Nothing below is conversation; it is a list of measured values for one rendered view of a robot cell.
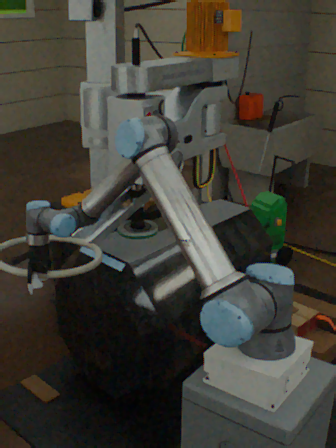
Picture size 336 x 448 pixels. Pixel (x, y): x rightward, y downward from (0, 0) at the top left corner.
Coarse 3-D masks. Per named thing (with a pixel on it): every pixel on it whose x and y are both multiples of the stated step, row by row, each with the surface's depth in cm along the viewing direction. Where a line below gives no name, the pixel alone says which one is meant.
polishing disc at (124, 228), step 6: (126, 222) 302; (144, 222) 302; (150, 222) 302; (120, 228) 294; (126, 228) 294; (132, 228) 293; (144, 228) 294; (150, 228) 294; (156, 228) 294; (126, 234) 288; (132, 234) 287; (138, 234) 287; (144, 234) 288; (150, 234) 290
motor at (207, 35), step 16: (192, 0) 301; (208, 0) 295; (224, 0) 301; (192, 16) 301; (208, 16) 298; (224, 16) 299; (240, 16) 304; (192, 32) 304; (208, 32) 301; (224, 32) 304; (192, 48) 308; (208, 48) 303; (224, 48) 308
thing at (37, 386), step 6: (30, 378) 309; (36, 378) 309; (24, 384) 304; (30, 384) 304; (36, 384) 304; (42, 384) 304; (30, 390) 300; (36, 390) 299; (42, 390) 299; (48, 390) 300; (54, 390) 300; (36, 396) 297; (42, 396) 295; (48, 396) 295; (54, 396) 295
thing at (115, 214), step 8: (144, 192) 286; (120, 200) 287; (136, 200) 281; (144, 200) 286; (112, 208) 283; (120, 208) 285; (128, 208) 276; (136, 208) 282; (104, 216) 279; (112, 216) 280; (120, 216) 272; (128, 216) 277; (96, 224) 275; (104, 224) 275; (112, 224) 268; (120, 224) 273; (80, 232) 267; (88, 232) 271; (96, 232) 270; (104, 232) 264; (88, 240) 265; (96, 240) 261
